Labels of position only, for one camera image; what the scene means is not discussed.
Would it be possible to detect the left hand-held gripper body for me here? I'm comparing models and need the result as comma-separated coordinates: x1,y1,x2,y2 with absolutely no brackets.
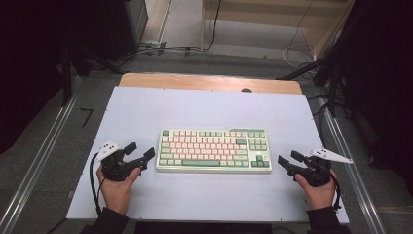
94,140,149,182

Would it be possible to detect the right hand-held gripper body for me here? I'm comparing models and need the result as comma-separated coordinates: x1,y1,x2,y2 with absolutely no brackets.
293,148,355,188

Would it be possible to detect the green and cream keyboard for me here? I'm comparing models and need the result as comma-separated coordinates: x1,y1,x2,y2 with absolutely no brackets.
155,127,273,174

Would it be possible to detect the person's right hand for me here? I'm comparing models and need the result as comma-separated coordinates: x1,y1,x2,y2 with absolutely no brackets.
294,170,339,211

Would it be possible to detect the person's left hand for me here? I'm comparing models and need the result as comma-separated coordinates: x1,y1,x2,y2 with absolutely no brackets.
96,165,142,215

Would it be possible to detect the white table mat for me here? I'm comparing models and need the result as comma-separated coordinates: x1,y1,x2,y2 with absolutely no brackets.
66,86,351,224

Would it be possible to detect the black metal stand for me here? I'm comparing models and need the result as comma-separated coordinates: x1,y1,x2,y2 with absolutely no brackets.
59,43,125,107
276,58,354,119

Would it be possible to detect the dark curtain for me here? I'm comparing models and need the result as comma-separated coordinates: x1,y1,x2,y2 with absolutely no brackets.
337,0,413,196
0,0,105,155

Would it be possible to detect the dark cabinet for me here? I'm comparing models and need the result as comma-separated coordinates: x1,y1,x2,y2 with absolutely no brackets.
100,0,149,61

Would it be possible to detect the light wooden shelf unit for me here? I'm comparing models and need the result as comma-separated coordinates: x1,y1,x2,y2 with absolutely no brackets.
200,0,356,60

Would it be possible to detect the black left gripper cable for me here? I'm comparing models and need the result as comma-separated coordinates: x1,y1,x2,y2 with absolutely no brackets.
89,151,106,217

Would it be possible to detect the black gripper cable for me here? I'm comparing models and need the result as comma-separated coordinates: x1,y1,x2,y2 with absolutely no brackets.
89,151,106,217
329,169,344,211

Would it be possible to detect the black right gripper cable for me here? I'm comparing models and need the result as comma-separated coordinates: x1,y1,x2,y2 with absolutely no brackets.
329,169,344,211

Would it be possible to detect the aluminium floor rail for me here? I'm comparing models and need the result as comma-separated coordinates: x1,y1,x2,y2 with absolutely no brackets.
0,94,80,234
319,97,388,234

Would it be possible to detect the bundle of floor cables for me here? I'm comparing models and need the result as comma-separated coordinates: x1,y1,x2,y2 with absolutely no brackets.
118,40,203,67

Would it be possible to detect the white loose cable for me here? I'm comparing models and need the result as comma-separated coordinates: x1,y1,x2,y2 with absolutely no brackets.
282,0,317,70

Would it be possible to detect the black hanging cable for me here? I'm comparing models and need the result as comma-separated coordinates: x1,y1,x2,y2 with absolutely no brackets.
206,0,223,52

